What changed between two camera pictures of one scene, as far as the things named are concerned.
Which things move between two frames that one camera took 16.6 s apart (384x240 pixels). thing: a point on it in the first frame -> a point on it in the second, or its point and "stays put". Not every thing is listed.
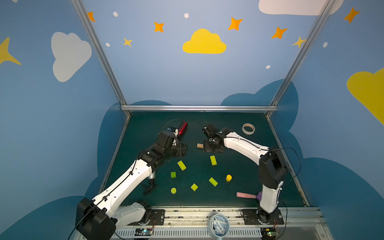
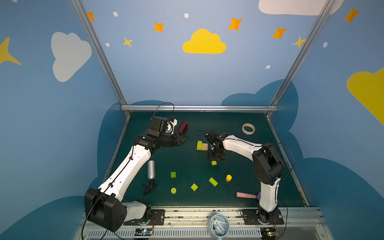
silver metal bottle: x=152 y=178 stays put
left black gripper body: x=181 y=149 -> x=175 y=139
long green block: x=181 y=165 -> x=199 y=145
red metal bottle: x=182 y=127 stays put
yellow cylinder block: x=228 y=178 stays put
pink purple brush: x=258 y=196 stays put
